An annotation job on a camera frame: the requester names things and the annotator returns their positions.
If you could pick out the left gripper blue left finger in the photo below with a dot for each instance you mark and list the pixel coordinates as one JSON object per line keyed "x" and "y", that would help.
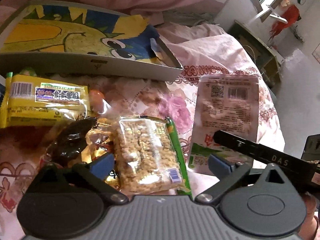
{"x": 91, "y": 176}

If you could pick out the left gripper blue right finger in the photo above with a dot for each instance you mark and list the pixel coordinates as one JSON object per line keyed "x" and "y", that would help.
{"x": 231, "y": 176}

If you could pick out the gold foil snack packet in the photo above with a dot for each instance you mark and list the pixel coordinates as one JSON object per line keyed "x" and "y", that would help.
{"x": 100, "y": 141}

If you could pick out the dark dried fruit clear packet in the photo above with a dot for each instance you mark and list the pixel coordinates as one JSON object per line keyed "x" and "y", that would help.
{"x": 71, "y": 141}

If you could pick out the puffed rice bar green packet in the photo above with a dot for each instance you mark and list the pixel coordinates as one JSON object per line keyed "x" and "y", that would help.
{"x": 149, "y": 157}

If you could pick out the yellow cake snack packet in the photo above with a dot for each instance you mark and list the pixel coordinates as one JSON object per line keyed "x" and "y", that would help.
{"x": 35, "y": 101}

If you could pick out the orange jelly snack bag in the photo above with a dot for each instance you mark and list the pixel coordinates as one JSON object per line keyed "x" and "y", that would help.
{"x": 98, "y": 103}

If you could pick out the dark wooden bedside cabinet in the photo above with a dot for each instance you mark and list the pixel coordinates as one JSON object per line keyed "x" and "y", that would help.
{"x": 263, "y": 57}

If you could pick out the grey tray with cartoon liner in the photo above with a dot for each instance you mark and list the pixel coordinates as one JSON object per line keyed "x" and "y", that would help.
{"x": 55, "y": 37}

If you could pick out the red hanging garment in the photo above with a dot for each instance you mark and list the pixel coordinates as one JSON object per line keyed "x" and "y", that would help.
{"x": 291, "y": 14}

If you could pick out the white drying rack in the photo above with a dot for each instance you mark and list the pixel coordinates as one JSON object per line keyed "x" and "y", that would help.
{"x": 270, "y": 12}

